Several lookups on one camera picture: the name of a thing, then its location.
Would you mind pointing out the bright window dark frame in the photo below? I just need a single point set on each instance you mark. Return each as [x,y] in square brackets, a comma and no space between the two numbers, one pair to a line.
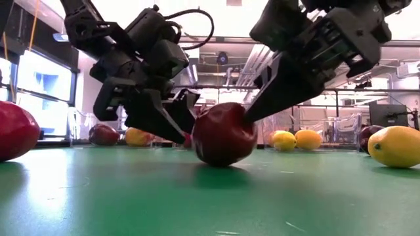
[42,75]

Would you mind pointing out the white air conditioner unit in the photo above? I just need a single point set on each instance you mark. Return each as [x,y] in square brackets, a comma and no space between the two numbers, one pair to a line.
[408,69]

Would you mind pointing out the round black ceiling device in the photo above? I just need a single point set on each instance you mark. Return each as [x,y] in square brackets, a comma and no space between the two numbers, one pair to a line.
[222,58]

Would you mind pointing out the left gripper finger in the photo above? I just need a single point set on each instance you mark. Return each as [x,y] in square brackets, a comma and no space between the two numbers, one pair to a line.
[183,105]
[147,114]

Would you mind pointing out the black pipe rack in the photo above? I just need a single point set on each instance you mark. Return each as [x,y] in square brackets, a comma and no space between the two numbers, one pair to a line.
[337,103]

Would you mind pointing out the orange-yellow lemon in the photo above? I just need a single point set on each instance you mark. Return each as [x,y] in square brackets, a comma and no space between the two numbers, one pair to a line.
[308,140]

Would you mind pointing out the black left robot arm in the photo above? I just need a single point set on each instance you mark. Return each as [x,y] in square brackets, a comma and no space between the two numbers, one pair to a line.
[88,31]

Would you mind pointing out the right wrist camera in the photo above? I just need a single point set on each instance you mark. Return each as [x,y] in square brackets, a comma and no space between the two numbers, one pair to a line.
[279,23]

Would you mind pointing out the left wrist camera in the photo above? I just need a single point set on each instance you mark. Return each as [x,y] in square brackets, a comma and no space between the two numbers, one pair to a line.
[169,59]

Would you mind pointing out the white ceiling ducts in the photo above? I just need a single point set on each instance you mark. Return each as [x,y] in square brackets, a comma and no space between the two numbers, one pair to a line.
[252,62]

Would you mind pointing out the yellow lemon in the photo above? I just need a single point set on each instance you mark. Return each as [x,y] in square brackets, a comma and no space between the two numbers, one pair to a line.
[395,147]
[285,141]

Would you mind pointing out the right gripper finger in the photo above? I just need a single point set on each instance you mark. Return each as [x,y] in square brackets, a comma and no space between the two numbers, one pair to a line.
[262,80]
[288,85]

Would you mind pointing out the red and yellow apple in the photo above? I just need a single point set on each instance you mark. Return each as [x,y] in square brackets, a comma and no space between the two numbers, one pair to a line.
[138,137]

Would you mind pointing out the black ceiling spotlight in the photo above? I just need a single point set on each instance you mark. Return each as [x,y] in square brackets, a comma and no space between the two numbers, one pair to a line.
[362,84]

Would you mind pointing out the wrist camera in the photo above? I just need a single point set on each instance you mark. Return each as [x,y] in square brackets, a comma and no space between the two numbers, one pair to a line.
[279,23]
[169,59]

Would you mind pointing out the green table mat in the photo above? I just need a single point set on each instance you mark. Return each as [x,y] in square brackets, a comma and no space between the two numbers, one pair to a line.
[131,203]

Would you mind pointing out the black room monitor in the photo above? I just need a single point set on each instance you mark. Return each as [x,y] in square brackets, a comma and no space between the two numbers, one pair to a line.
[387,114]

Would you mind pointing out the dented dark red apple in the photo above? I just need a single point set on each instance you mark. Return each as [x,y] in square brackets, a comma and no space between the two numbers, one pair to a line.
[223,141]

